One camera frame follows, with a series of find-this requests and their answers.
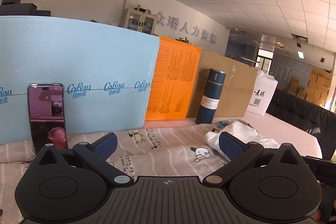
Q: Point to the white sweatshirt with black trim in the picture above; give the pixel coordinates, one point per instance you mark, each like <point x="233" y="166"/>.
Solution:
<point x="249" y="133"/>

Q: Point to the black flat box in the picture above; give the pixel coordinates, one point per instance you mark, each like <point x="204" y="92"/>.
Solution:
<point x="23" y="9"/>

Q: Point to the smartphone with lit screen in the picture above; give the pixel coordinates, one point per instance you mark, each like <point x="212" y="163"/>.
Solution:
<point x="47" y="113"/>

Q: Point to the light blue carton box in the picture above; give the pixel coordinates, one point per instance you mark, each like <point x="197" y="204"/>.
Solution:
<point x="78" y="61"/>

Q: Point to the dark blue vacuum bottle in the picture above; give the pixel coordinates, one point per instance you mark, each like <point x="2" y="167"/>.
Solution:
<point x="210" y="98"/>

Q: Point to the brown cardboard box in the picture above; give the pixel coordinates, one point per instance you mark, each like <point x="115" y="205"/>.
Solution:
<point x="236" y="87"/>

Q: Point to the ceiling light panel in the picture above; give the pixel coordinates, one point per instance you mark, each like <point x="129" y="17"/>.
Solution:
<point x="301" y="54"/>

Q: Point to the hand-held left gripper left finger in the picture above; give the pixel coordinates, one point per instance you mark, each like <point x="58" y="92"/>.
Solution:
<point x="106" y="146"/>

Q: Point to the barred window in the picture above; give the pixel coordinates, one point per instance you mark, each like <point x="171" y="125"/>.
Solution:
<point x="264" y="60"/>

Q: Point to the grey wall lettering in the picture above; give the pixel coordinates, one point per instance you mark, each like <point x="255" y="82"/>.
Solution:
<point x="183" y="28"/>

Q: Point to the white tote bag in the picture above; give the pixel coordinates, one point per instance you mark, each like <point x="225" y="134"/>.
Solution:
<point x="262" y="98"/>

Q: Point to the white printed garment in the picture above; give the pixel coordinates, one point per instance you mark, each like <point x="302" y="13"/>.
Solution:
<point x="223" y="124"/>

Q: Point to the black leather sofa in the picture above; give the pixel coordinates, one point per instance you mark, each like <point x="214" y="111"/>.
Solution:
<point x="299" y="111"/>

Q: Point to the stack of cardboard boxes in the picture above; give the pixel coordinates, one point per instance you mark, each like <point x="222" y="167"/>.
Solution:
<point x="317" y="87"/>

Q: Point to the glass-door cabinet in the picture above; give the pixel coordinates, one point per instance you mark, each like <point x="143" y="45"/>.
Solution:
<point x="139" y="22"/>

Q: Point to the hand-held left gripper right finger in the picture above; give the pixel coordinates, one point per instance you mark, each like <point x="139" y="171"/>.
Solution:
<point x="231" y="146"/>

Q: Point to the orange carton box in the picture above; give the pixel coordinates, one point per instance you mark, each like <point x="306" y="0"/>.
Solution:
<point x="173" y="77"/>

